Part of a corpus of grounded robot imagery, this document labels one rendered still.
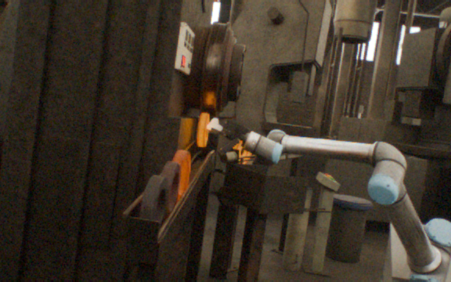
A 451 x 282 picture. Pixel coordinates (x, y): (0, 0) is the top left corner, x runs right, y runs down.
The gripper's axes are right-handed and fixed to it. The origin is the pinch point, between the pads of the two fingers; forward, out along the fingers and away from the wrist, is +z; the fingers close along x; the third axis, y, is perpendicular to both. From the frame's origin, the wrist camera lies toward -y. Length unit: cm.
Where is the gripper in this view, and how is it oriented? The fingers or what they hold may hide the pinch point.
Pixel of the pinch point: (204, 125)
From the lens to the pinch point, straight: 208.6
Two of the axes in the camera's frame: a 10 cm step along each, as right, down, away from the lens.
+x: -0.7, 0.4, -10.0
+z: -9.1, -4.1, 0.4
